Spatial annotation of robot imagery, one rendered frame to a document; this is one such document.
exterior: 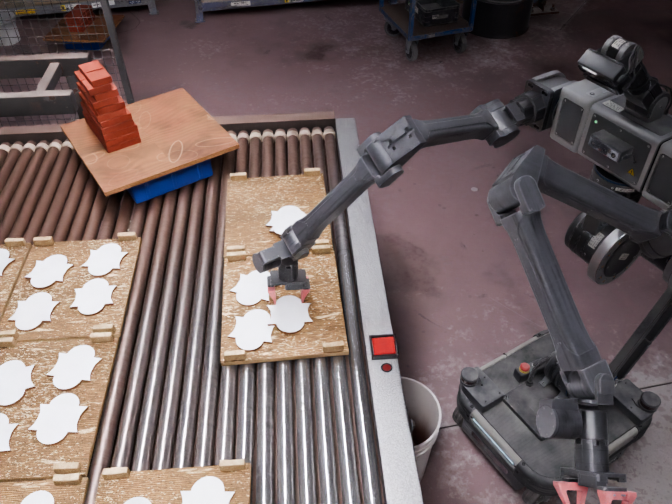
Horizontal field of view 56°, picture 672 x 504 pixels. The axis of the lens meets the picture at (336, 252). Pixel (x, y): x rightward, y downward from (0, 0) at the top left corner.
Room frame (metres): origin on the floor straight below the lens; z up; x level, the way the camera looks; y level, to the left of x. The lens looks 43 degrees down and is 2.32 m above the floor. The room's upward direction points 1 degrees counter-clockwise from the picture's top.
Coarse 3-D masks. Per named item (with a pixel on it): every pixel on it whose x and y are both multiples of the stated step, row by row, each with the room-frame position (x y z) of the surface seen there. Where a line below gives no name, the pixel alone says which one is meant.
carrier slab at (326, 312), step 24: (240, 264) 1.41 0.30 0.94; (312, 264) 1.41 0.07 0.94; (312, 288) 1.30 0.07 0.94; (336, 288) 1.30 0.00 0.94; (240, 312) 1.21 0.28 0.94; (312, 312) 1.21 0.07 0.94; (336, 312) 1.21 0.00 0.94; (288, 336) 1.12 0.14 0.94; (312, 336) 1.12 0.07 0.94; (336, 336) 1.12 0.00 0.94; (240, 360) 1.04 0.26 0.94; (264, 360) 1.04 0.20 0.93
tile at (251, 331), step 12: (252, 312) 1.20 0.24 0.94; (264, 312) 1.20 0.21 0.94; (240, 324) 1.16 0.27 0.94; (252, 324) 1.16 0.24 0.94; (264, 324) 1.16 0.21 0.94; (228, 336) 1.12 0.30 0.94; (240, 336) 1.11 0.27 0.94; (252, 336) 1.11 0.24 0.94; (264, 336) 1.11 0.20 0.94; (240, 348) 1.08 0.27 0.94; (252, 348) 1.07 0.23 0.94
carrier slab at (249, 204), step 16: (272, 176) 1.87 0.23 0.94; (288, 176) 1.87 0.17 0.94; (304, 176) 1.87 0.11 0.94; (320, 176) 1.86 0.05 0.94; (240, 192) 1.78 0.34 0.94; (256, 192) 1.77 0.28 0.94; (272, 192) 1.77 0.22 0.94; (288, 192) 1.77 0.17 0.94; (304, 192) 1.77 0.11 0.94; (320, 192) 1.77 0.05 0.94; (240, 208) 1.69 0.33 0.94; (256, 208) 1.68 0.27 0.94; (272, 208) 1.68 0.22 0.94; (304, 208) 1.68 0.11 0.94; (240, 224) 1.60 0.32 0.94; (256, 224) 1.60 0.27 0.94; (240, 240) 1.52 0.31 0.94; (256, 240) 1.52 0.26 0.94; (272, 240) 1.52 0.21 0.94; (224, 256) 1.45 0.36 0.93
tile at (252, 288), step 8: (256, 272) 1.37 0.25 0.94; (264, 272) 1.36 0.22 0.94; (240, 280) 1.33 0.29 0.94; (248, 280) 1.33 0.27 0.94; (256, 280) 1.33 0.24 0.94; (264, 280) 1.33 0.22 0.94; (240, 288) 1.30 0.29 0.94; (248, 288) 1.30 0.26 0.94; (256, 288) 1.30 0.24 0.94; (264, 288) 1.30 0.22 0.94; (240, 296) 1.27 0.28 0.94; (248, 296) 1.27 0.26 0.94; (256, 296) 1.27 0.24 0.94; (264, 296) 1.26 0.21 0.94; (240, 304) 1.24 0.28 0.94; (248, 304) 1.23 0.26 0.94; (256, 304) 1.24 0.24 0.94
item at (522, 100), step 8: (528, 80) 1.50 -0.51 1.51; (528, 88) 1.49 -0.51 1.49; (536, 88) 1.47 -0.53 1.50; (544, 88) 1.45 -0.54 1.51; (520, 96) 1.47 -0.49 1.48; (528, 96) 1.45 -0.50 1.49; (536, 96) 1.45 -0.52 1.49; (544, 96) 1.45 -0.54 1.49; (552, 96) 1.44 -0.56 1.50; (520, 104) 1.43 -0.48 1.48; (528, 104) 1.43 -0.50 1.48; (536, 104) 1.43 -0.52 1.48; (544, 104) 1.44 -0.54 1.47; (528, 112) 1.42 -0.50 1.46; (536, 112) 1.42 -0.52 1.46; (544, 112) 1.43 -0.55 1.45; (528, 120) 1.42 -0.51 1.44; (536, 120) 1.42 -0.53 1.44; (544, 120) 1.43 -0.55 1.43; (536, 128) 1.45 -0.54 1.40; (544, 128) 1.44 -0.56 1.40
